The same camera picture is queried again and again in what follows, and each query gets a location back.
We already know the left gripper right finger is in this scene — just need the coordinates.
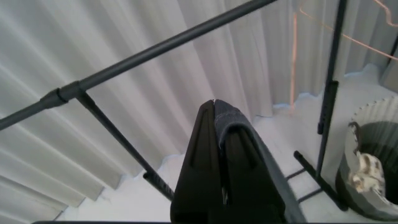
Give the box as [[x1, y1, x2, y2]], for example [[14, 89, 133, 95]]
[[218, 125, 286, 223]]

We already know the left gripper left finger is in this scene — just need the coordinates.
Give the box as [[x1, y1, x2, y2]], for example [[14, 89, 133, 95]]
[[170, 99, 225, 223]]

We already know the dark grey long-sleeved shirt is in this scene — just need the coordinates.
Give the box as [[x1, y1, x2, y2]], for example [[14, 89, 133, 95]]
[[213, 99, 308, 223]]

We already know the pink clothes hanger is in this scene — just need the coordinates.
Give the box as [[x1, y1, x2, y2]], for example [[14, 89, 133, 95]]
[[298, 0, 398, 62], [288, 11, 299, 111]]

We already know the black clothes rack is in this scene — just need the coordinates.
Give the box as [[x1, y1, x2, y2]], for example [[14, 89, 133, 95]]
[[0, 0, 349, 213]]

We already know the white laundry basket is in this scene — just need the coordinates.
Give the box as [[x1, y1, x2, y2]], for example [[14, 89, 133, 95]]
[[335, 96, 398, 222]]

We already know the cream printed garment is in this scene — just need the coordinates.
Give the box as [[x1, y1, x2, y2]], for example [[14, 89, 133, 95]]
[[347, 151, 388, 195]]

